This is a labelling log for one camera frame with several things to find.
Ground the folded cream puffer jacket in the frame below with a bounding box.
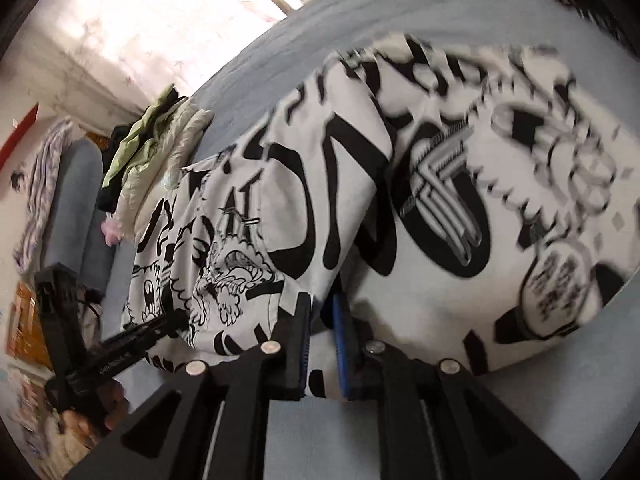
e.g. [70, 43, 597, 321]
[108, 98, 214, 242]

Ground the white pink cat plush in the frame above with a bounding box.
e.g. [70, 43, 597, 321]
[101, 216, 124, 247]

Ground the floral folded quilt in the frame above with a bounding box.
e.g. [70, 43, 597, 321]
[13, 117, 74, 275]

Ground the blue grey pillow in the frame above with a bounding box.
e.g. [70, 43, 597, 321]
[40, 138, 115, 294]

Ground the floral sheer curtain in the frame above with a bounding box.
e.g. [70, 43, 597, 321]
[2, 0, 310, 119]

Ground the person's left hand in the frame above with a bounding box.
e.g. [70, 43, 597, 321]
[61, 379, 130, 448]

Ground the folded green black jacket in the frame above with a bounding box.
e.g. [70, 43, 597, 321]
[96, 84, 179, 214]

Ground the white black graffiti print jacket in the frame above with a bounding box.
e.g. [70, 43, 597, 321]
[122, 35, 639, 398]

